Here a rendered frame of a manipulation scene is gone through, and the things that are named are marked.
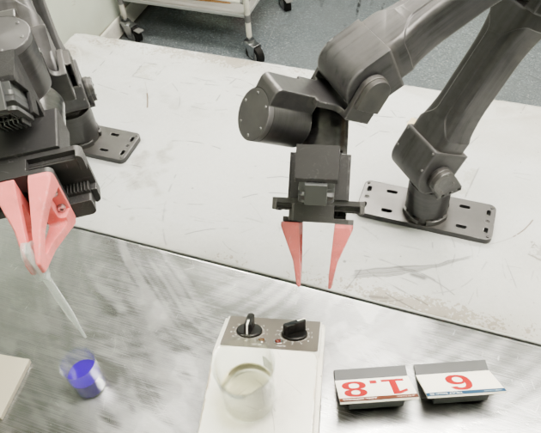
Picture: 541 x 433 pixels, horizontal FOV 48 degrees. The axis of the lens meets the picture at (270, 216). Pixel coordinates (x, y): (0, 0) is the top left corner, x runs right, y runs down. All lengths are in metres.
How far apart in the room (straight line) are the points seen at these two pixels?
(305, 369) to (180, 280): 0.27
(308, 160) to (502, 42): 0.30
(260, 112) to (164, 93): 0.57
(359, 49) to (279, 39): 2.29
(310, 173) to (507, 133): 0.57
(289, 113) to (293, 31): 2.36
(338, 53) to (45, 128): 0.31
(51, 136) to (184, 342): 0.37
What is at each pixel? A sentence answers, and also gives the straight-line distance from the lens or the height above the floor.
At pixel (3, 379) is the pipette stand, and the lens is 0.88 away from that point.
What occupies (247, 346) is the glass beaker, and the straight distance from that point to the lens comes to 0.65.
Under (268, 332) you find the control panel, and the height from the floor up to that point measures 0.95.
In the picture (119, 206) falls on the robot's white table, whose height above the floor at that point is 0.90.
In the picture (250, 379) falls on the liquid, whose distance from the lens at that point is 0.67.
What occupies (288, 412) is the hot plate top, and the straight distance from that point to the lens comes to 0.68.
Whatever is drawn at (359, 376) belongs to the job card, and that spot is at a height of 0.90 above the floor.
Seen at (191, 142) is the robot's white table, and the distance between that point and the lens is 1.08.
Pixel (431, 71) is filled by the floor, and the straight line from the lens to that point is 2.77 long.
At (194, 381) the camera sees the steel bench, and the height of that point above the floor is 0.90.
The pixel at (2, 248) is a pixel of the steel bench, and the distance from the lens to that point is 1.02.
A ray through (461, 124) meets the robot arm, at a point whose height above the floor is 1.09.
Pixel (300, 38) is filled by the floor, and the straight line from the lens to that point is 2.96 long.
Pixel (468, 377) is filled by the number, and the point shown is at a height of 0.92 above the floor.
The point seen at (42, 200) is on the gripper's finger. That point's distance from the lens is 0.54.
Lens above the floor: 1.62
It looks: 49 degrees down
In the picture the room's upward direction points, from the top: 5 degrees counter-clockwise
